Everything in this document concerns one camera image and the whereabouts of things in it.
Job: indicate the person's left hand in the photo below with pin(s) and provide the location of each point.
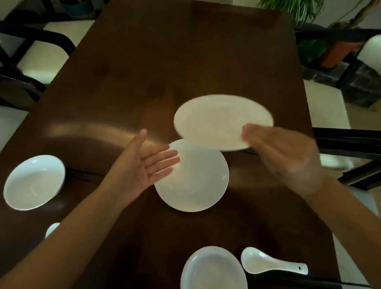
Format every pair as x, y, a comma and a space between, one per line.
132, 174

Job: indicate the person's right hand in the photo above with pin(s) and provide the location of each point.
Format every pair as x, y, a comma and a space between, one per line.
285, 156

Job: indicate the person's right fingers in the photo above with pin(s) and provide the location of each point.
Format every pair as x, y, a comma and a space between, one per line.
253, 136

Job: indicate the person's left thumb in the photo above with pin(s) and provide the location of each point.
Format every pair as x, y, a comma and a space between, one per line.
140, 142

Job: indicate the person's left little finger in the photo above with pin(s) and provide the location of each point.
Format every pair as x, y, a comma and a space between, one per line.
151, 183

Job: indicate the person's left middle finger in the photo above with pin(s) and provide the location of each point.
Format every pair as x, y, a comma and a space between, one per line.
165, 164

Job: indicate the large white oval plate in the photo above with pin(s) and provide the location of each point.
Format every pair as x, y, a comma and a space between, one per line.
215, 120

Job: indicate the person's right forearm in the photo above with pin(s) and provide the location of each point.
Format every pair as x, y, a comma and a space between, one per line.
355, 228

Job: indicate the person's left forearm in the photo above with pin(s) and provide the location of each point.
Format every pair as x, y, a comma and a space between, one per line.
71, 238

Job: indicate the small white round plate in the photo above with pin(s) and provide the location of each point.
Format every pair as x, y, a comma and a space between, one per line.
197, 179

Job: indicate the white ceramic soup spoon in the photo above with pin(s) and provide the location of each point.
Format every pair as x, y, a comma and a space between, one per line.
52, 230
260, 261

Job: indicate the white ceramic bowl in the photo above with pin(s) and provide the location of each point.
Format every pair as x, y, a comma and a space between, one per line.
32, 183
214, 278

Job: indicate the dark marble plinth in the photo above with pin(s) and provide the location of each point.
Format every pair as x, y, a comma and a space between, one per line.
359, 83

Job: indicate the plant in terracotta pot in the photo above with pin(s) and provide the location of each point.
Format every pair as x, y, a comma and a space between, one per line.
339, 52

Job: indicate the green leafy spider plant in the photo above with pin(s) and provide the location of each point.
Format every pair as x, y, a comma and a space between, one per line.
293, 4

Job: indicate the black chopstick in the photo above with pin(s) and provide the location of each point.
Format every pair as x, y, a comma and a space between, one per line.
311, 278
314, 287

